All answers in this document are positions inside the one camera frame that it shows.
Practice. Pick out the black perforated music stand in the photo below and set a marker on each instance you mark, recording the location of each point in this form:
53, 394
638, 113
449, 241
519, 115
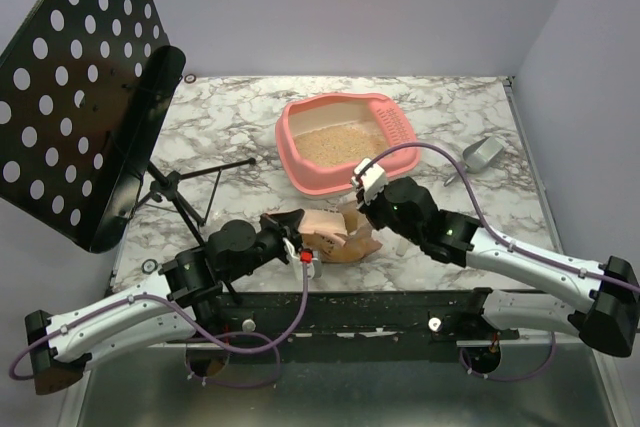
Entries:
85, 89

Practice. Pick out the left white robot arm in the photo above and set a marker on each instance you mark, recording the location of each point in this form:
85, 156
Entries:
174, 303

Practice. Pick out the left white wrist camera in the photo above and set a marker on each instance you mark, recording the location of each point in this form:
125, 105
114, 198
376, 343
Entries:
303, 262

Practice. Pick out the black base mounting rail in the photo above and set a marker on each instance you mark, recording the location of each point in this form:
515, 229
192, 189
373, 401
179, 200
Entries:
346, 327

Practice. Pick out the grey bag sealing clip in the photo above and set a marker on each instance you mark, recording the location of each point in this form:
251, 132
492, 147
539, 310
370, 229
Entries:
401, 250

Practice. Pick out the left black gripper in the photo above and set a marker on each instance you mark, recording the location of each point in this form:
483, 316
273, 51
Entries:
291, 219

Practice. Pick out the beige cat litter bag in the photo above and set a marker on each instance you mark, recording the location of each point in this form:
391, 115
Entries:
339, 236

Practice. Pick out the silver metal litter scoop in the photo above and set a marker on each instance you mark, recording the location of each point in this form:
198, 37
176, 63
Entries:
480, 155

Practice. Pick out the pink cat litter box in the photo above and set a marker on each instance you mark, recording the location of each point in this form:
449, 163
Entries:
372, 112

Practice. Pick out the clean litter in box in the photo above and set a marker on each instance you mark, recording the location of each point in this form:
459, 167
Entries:
334, 146

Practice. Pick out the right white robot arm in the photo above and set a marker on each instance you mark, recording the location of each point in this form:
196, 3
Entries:
596, 302

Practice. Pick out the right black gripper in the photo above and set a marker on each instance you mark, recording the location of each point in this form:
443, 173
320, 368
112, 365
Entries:
371, 210

